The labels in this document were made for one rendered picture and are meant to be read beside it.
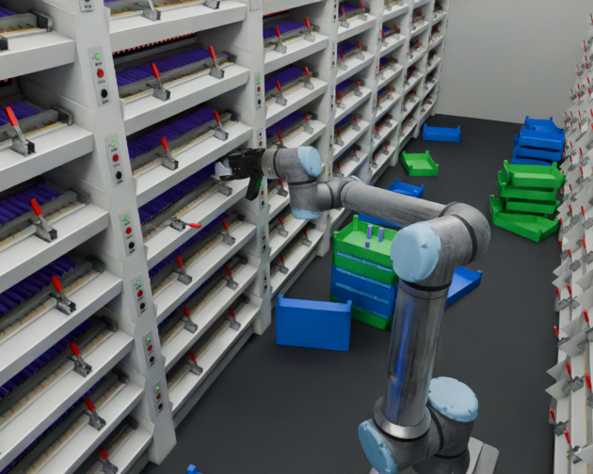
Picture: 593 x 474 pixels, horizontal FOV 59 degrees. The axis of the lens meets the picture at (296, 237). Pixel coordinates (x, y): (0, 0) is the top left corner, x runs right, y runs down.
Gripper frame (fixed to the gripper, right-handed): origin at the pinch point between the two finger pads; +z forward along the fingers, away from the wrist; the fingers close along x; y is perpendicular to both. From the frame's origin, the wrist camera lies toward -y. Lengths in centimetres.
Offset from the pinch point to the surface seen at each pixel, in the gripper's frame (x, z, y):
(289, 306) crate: -16, -4, -62
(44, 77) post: 54, -4, 43
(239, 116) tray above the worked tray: -14.8, -4.9, 15.4
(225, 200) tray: 3.9, -3.3, -7.7
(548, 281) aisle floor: -111, -92, -104
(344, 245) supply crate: -45, -19, -50
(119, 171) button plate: 49, -10, 19
